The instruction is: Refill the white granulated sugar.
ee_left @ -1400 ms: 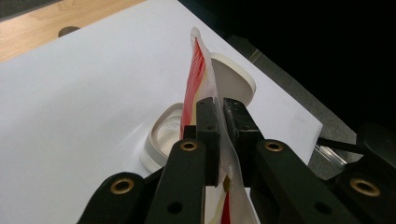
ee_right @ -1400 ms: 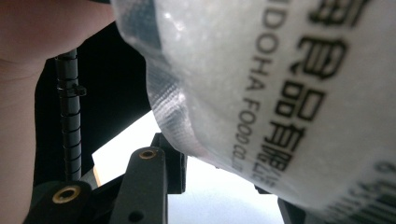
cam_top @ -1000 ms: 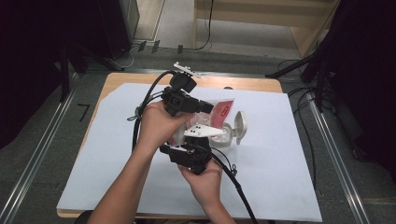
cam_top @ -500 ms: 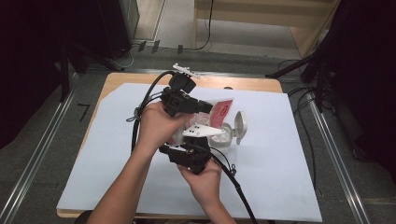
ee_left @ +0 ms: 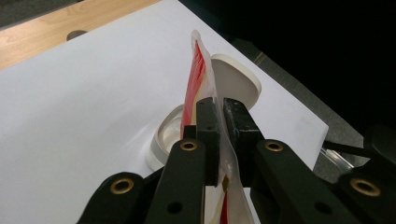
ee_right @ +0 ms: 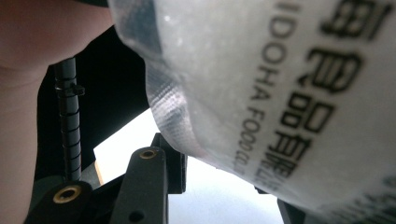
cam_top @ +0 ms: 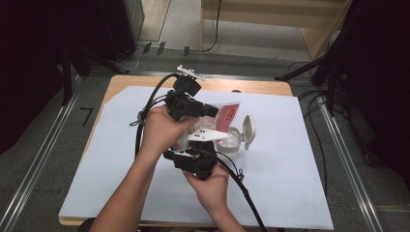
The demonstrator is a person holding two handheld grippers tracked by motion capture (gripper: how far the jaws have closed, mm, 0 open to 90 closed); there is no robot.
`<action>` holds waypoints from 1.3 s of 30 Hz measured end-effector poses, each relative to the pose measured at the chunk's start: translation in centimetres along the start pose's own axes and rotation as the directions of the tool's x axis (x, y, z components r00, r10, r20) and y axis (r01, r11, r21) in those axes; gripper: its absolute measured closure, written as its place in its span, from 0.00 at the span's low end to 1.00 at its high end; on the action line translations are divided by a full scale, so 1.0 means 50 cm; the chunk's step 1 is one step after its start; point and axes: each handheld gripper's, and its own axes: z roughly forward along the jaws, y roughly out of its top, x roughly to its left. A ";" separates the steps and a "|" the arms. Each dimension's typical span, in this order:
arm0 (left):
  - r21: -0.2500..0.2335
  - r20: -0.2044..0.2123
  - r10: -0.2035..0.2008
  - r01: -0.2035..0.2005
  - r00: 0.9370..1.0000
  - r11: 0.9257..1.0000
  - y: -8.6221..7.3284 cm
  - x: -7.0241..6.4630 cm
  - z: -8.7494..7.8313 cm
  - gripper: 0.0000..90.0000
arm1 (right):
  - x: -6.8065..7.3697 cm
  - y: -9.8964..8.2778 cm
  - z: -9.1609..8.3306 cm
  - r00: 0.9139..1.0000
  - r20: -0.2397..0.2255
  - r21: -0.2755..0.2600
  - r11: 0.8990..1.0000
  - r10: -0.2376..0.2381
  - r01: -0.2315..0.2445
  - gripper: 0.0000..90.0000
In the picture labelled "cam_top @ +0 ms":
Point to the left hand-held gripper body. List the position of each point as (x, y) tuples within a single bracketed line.
[(183, 104)]

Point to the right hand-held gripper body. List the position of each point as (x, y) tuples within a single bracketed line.
[(204, 158)]

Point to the red and white spout pouch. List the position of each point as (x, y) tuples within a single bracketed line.
[(227, 116)]

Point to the white lidded glass jar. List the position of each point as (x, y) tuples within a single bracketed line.
[(233, 145)]

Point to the person's right hand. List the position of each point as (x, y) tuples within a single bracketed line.
[(211, 190)]

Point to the person's left hand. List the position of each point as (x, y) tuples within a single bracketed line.
[(161, 132)]

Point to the wooden table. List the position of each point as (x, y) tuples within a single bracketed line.
[(251, 86)]

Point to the white table sheet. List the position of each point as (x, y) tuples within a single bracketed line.
[(283, 180)]

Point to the black cabinet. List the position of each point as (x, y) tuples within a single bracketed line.
[(122, 29)]

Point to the light wooden furniture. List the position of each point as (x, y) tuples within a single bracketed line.
[(264, 14)]

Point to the black metal stand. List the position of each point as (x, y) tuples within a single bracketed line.
[(322, 63)]

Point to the black upright post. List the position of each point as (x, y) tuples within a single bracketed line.
[(67, 80)]

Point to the metal floor rail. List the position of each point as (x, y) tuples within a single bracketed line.
[(348, 161), (35, 167)]

